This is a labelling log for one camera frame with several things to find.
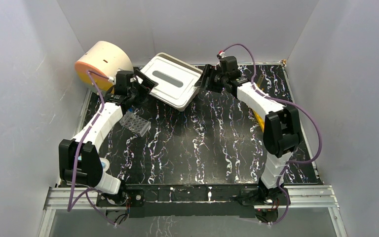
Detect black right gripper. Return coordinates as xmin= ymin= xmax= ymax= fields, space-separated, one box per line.
xmin=194 ymin=64 xmax=227 ymax=94

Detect white bin lid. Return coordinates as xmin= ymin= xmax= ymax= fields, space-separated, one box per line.
xmin=140 ymin=52 xmax=204 ymax=105

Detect clear glass test tube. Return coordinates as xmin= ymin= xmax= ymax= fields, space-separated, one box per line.
xmin=257 ymin=75 xmax=265 ymax=87

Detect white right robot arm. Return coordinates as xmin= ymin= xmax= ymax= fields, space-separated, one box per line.
xmin=194 ymin=56 xmax=302 ymax=204

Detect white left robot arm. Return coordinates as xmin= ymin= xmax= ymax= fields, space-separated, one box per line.
xmin=58 ymin=69 xmax=158 ymax=205

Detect beige plastic bin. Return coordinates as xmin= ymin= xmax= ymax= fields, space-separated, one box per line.
xmin=150 ymin=88 xmax=199 ymax=112

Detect beige cylindrical centrifuge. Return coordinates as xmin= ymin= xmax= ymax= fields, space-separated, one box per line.
xmin=74 ymin=41 xmax=133 ymax=93

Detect yellow test tube rack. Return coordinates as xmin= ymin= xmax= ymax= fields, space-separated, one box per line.
xmin=253 ymin=83 xmax=266 ymax=131

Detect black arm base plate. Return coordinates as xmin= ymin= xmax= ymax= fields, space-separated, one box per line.
xmin=97 ymin=184 xmax=290 ymax=221

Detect aluminium frame rail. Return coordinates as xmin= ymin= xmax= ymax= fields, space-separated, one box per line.
xmin=44 ymin=185 xmax=339 ymax=210

